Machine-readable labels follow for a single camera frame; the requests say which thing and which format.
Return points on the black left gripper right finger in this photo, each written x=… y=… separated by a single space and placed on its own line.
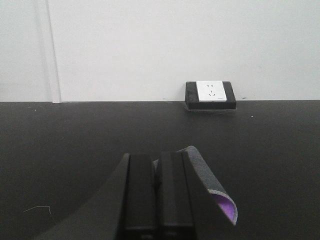
x=186 y=208

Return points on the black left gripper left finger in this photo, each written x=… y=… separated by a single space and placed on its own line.
x=124 y=208

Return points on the gray purple cloth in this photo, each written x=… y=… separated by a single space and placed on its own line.
x=214 y=187

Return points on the black white power socket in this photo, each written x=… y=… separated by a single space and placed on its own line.
x=207 y=95

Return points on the white wall conduit strip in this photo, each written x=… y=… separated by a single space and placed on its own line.
x=47 y=46

